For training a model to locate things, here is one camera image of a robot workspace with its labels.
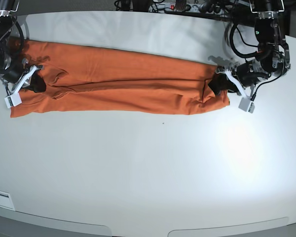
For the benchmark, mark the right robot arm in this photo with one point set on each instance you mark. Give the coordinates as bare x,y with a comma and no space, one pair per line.
12,40

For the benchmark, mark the orange T-shirt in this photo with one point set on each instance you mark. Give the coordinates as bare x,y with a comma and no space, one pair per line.
85,78

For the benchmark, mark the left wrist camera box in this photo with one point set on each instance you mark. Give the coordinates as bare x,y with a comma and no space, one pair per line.
247,105

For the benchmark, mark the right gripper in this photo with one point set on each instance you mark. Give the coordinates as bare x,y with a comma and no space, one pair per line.
24,77

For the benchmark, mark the white label panel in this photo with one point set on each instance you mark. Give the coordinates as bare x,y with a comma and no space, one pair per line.
6,201

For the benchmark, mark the power strip with red switch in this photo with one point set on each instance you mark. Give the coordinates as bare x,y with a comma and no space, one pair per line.
194,6

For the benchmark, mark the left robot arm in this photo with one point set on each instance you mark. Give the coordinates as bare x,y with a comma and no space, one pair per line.
271,57

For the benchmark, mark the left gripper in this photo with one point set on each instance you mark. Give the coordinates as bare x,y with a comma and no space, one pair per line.
226,79

